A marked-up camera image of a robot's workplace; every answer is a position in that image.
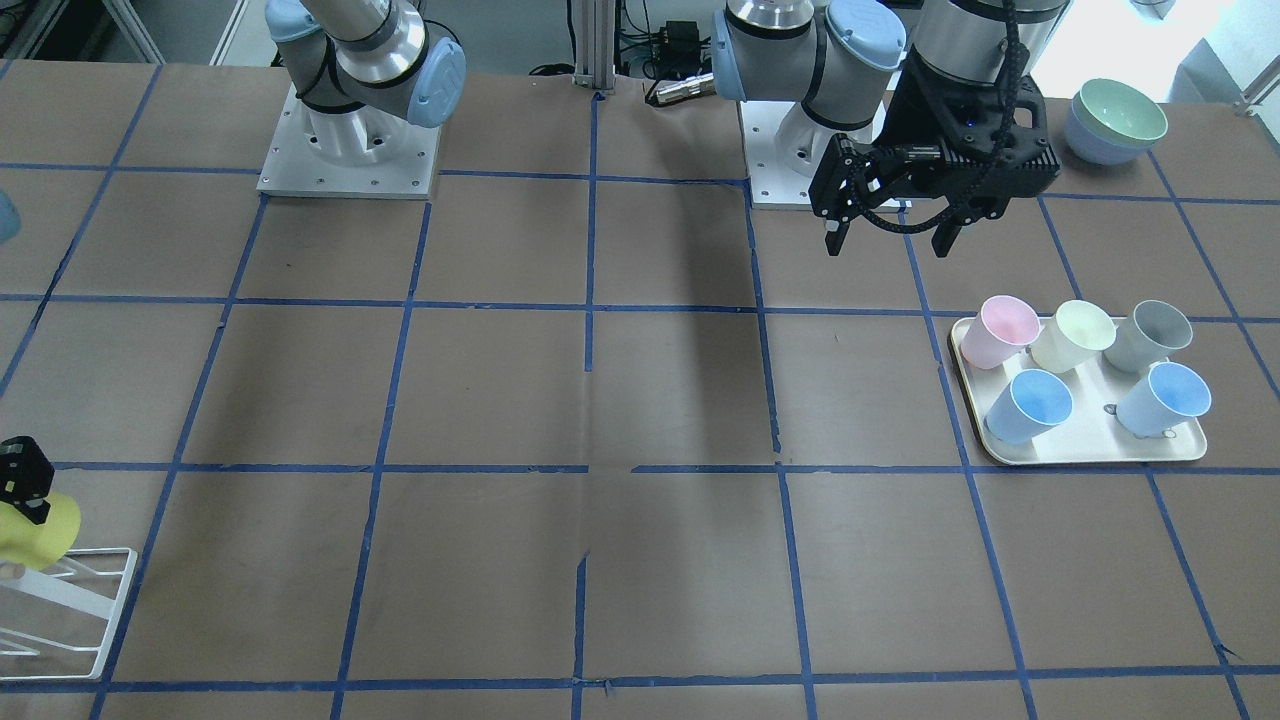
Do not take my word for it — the grey plastic cup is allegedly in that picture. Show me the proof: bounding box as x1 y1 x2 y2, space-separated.
1102 299 1194 374

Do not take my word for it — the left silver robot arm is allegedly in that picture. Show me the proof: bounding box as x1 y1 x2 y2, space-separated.
710 1 1069 258

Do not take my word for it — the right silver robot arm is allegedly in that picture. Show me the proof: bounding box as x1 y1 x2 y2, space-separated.
265 1 466 167

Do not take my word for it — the blue-grey bowl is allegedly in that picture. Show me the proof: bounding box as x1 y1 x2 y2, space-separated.
1065 102 1149 167

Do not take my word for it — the green bowl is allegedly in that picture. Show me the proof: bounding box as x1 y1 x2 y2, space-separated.
1071 78 1169 149

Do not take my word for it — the cream plastic tray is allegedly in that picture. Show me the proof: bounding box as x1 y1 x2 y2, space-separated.
948 318 1208 465

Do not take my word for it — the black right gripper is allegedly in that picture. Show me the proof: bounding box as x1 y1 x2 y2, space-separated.
1 436 55 525

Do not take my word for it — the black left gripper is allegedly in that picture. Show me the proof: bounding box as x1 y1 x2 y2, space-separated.
808 50 1061 258

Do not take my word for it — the white wire cup rack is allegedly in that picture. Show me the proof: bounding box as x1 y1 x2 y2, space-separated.
3 548 138 684

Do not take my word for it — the light blue cup front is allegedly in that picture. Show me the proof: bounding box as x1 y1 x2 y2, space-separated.
984 368 1074 445
1115 361 1213 437

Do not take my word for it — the pale yellow plastic cup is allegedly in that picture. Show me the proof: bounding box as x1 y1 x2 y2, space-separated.
1029 299 1117 374

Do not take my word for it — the pink plastic cup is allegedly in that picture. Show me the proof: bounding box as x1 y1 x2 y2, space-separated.
960 295 1042 370

